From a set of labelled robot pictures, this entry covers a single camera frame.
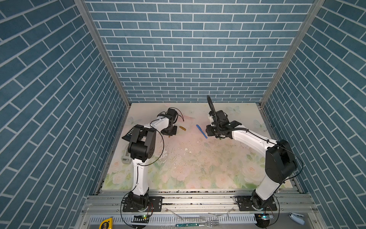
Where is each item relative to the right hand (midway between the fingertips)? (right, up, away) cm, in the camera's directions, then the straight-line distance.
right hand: (206, 128), depth 91 cm
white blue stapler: (+43, -42, -21) cm, 64 cm away
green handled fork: (-1, -44, -23) cm, 50 cm away
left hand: (-24, -4, +12) cm, 27 cm away
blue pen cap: (-4, 0, +15) cm, 15 cm away
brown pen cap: (-16, -1, +15) cm, 22 cm away
